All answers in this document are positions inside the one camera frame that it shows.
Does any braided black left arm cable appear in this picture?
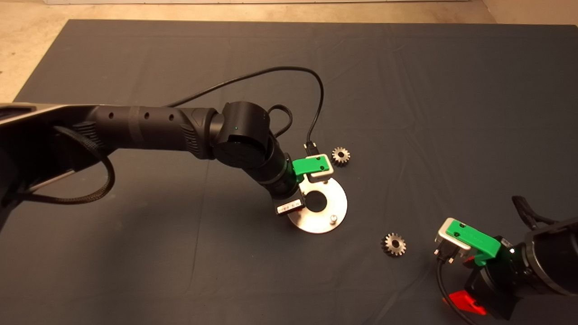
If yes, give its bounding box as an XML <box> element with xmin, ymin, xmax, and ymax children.
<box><xmin>18</xmin><ymin>126</ymin><xmax>116</xmax><ymax>204</ymax></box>

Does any braided black right arm cable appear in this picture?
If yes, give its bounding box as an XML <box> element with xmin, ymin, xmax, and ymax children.
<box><xmin>512</xmin><ymin>195</ymin><xmax>558</xmax><ymax>231</ymax></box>

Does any round metal carrier plate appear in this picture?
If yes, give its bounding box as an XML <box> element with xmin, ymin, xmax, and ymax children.
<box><xmin>287</xmin><ymin>177</ymin><xmax>348</xmax><ymax>234</ymax></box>

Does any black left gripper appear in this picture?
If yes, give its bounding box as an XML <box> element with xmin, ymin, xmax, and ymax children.
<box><xmin>253</xmin><ymin>140</ymin><xmax>305</xmax><ymax>216</ymax></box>

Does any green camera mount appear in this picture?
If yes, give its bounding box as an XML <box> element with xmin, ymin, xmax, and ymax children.
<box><xmin>446</xmin><ymin>220</ymin><xmax>502</xmax><ymax>267</ymax></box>
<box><xmin>292</xmin><ymin>154</ymin><xmax>332</xmax><ymax>177</ymax></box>

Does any dark grey table cloth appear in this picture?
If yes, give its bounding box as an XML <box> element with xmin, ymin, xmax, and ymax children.
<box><xmin>14</xmin><ymin>18</ymin><xmax>578</xmax><ymax>325</ymax></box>

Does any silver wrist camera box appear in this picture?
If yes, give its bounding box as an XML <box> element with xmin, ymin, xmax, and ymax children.
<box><xmin>434</xmin><ymin>218</ymin><xmax>472</xmax><ymax>265</ymax></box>
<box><xmin>307</xmin><ymin>153</ymin><xmax>335</xmax><ymax>183</ymax></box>

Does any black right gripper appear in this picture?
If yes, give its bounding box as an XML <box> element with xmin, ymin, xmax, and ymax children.
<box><xmin>447</xmin><ymin>236</ymin><xmax>531</xmax><ymax>320</ymax></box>

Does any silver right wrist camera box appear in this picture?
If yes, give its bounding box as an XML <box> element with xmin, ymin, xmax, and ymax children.
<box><xmin>434</xmin><ymin>218</ymin><xmax>472</xmax><ymax>265</ymax></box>

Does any green left camera mount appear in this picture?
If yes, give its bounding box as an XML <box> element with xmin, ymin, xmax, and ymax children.
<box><xmin>292</xmin><ymin>154</ymin><xmax>332</xmax><ymax>177</ymax></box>

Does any small steel planetary gear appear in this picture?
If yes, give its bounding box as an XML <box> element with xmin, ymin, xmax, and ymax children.
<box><xmin>331</xmin><ymin>146</ymin><xmax>351</xmax><ymax>167</ymax></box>
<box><xmin>381</xmin><ymin>232</ymin><xmax>407</xmax><ymax>257</ymax></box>

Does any braided black arm cable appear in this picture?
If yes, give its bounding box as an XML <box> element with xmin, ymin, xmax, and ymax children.
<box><xmin>18</xmin><ymin>126</ymin><xmax>116</xmax><ymax>204</ymax></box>
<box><xmin>512</xmin><ymin>195</ymin><xmax>558</xmax><ymax>231</ymax></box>

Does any green right camera mount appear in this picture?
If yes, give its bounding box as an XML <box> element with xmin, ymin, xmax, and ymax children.
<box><xmin>446</xmin><ymin>220</ymin><xmax>502</xmax><ymax>267</ymax></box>

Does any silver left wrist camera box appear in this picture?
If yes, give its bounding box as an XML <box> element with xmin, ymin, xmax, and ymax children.
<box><xmin>307</xmin><ymin>153</ymin><xmax>335</xmax><ymax>183</ymax></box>

